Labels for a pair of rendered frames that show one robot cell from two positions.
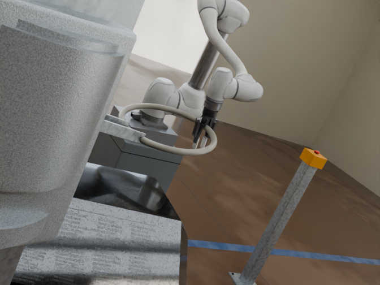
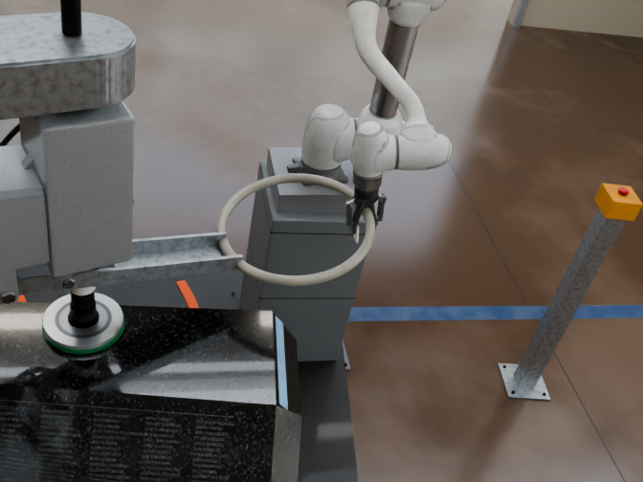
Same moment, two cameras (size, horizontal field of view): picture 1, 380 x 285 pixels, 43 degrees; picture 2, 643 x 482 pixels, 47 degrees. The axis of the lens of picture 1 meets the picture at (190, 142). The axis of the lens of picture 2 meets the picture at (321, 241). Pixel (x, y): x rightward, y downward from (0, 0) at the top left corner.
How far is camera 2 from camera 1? 1.07 m
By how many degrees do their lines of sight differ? 27
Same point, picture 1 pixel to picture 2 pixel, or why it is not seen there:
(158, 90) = (316, 131)
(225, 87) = (375, 159)
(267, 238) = (548, 324)
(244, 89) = (410, 156)
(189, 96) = not seen: hidden behind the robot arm
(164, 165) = (346, 239)
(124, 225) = (185, 423)
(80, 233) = (120, 440)
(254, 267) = (532, 364)
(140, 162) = (305, 242)
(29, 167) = not seen: outside the picture
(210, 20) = (361, 25)
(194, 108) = not seen: hidden behind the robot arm
